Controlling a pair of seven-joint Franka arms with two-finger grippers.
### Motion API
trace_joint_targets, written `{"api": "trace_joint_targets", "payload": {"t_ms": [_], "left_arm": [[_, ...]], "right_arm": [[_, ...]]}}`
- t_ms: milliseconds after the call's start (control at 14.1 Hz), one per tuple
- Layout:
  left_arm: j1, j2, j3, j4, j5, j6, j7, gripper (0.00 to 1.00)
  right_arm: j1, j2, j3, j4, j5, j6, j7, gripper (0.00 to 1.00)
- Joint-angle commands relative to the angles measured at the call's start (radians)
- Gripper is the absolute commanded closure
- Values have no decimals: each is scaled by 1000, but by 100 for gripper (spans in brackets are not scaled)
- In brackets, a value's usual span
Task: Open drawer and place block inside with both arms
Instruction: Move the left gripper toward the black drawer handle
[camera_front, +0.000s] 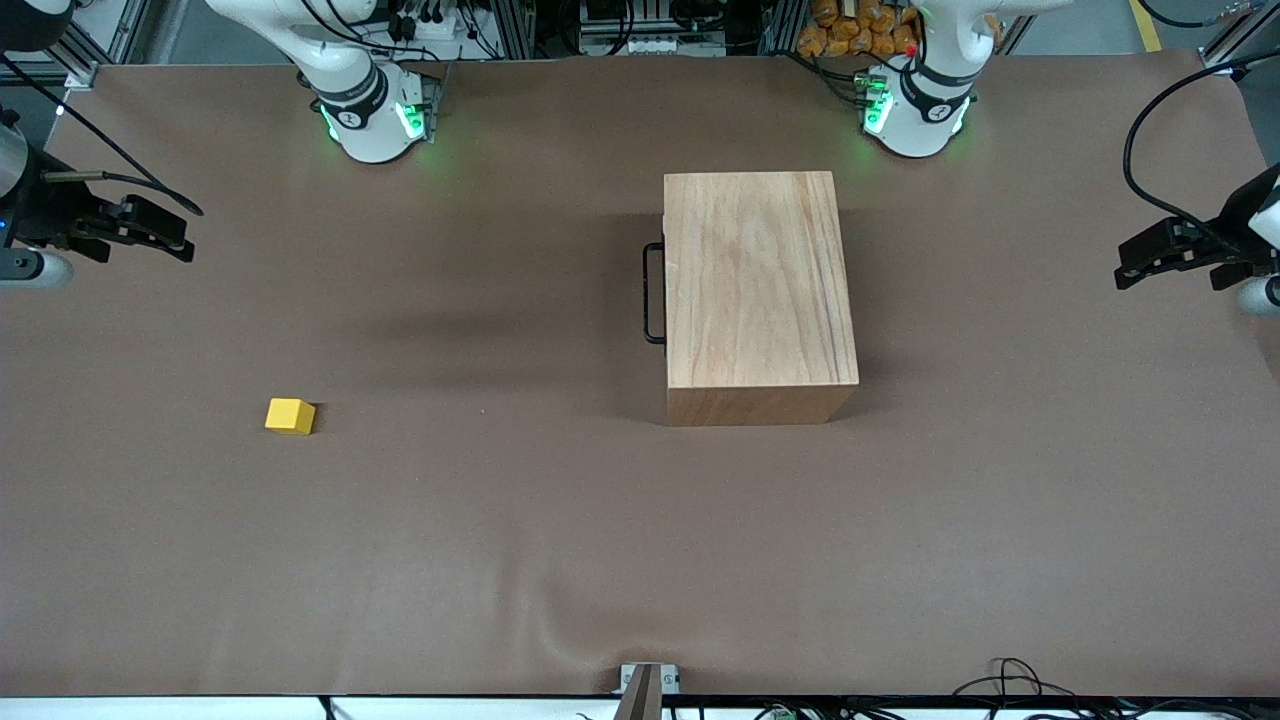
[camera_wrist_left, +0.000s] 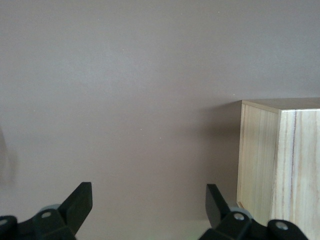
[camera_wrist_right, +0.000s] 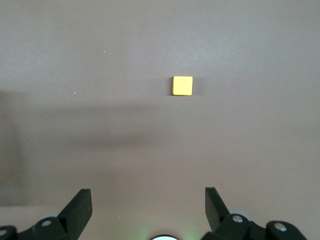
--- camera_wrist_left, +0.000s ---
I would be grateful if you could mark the light wooden drawer cabinet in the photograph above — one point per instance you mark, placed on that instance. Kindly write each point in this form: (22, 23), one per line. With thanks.
(295, 162)

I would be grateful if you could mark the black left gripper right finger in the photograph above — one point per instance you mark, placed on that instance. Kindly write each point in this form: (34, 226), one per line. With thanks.
(216, 207)

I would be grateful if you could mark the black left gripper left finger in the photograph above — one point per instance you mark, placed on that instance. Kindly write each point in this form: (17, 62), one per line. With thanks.
(75, 205)

